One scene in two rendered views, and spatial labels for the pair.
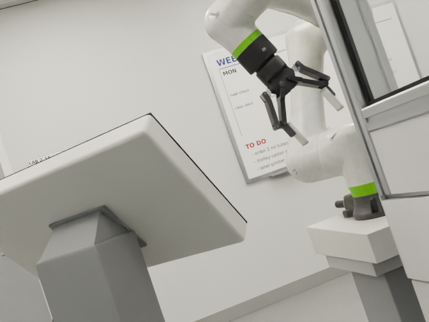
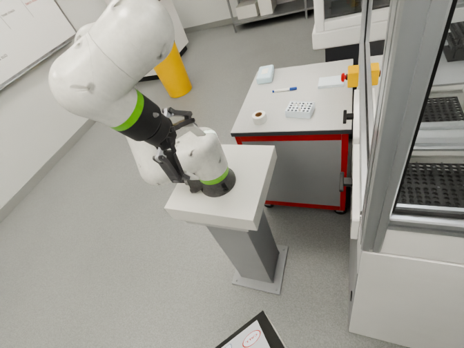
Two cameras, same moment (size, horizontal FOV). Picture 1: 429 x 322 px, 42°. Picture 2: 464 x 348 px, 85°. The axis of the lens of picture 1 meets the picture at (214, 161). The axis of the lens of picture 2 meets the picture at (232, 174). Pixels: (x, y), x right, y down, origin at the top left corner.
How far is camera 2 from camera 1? 104 cm
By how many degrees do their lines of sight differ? 60
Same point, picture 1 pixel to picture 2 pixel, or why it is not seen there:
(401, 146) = (429, 242)
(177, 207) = not seen: outside the picture
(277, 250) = (14, 157)
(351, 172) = (208, 173)
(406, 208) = (395, 259)
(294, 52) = not seen: hidden behind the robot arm
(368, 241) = (253, 223)
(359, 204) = (213, 188)
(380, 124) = (414, 231)
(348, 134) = (206, 150)
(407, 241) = (377, 266)
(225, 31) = (107, 108)
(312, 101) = not seen: hidden behind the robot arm
